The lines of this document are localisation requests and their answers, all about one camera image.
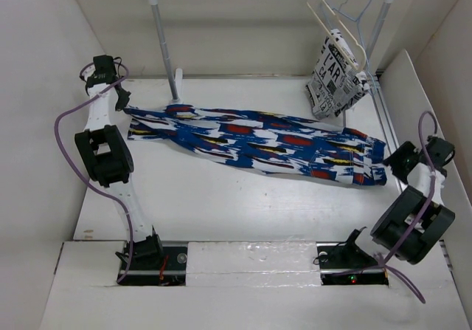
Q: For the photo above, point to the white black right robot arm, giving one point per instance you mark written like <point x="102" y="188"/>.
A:
<point x="418" y="218"/>

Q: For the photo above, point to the blue red white patterned trousers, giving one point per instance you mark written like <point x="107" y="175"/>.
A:
<point x="267" y="142"/>

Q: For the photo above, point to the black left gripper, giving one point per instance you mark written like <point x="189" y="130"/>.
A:
<point x="123" y="100"/>

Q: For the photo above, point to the wooden clothes hanger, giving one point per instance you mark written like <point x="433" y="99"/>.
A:
<point x="328" y="20"/>

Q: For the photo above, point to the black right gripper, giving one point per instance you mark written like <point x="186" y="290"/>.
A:
<point x="394" y="159"/>

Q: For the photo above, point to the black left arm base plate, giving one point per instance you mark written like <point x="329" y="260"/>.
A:
<point x="170" y="271"/>

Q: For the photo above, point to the black white newspaper print garment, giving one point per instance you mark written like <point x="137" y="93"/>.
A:
<point x="334" y="86"/>

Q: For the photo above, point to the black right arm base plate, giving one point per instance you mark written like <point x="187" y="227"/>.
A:
<point x="343" y="264"/>

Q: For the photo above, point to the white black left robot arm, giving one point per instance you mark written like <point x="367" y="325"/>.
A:
<point x="109" y="163"/>

